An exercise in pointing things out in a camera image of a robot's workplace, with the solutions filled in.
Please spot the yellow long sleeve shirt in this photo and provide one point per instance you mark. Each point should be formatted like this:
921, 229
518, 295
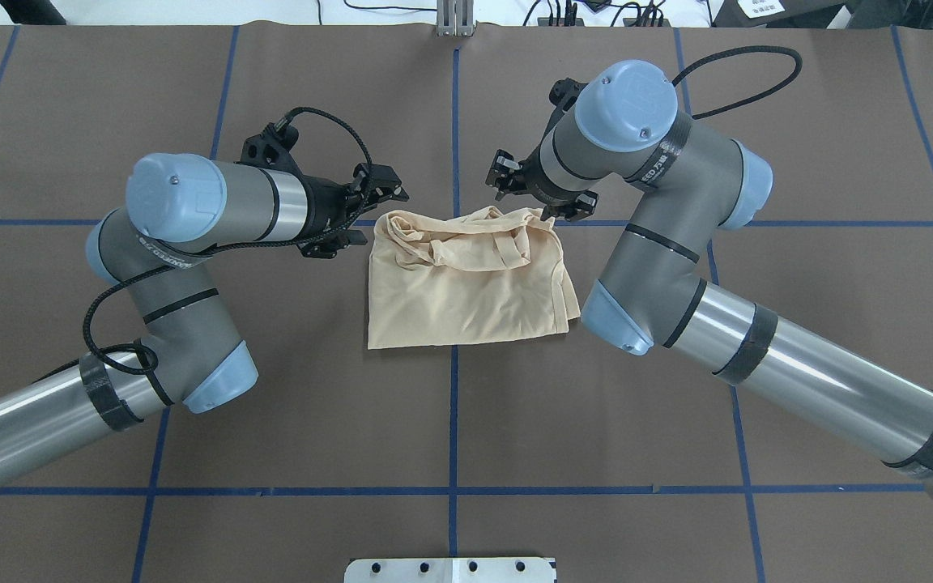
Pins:
485, 277

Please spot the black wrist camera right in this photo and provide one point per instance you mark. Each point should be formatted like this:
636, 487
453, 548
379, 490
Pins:
564, 93

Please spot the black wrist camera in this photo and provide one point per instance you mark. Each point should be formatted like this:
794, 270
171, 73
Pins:
272, 148
564, 93

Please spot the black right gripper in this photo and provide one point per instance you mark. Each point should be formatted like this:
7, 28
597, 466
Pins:
542, 191

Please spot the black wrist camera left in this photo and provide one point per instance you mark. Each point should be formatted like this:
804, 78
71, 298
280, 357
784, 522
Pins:
272, 148

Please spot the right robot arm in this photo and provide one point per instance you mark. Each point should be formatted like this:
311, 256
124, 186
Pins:
660, 285

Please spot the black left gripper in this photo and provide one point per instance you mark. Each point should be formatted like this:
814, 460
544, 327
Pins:
324, 206

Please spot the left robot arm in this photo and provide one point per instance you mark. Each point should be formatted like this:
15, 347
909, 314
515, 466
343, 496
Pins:
180, 210

